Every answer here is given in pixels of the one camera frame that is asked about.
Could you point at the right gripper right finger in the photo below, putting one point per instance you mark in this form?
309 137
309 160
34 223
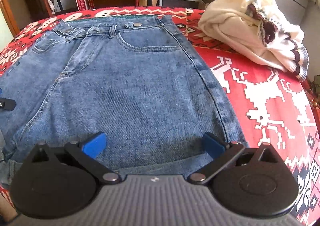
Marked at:
223 155

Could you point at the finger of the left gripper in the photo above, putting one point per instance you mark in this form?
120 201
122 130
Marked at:
7 104

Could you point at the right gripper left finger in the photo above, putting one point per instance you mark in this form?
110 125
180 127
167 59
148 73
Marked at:
85 152

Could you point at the blue denim shorts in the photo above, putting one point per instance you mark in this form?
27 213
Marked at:
138 80

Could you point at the red patterned tablecloth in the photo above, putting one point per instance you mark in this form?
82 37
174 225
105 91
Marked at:
272 106

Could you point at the red sign board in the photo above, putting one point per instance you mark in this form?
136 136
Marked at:
81 5

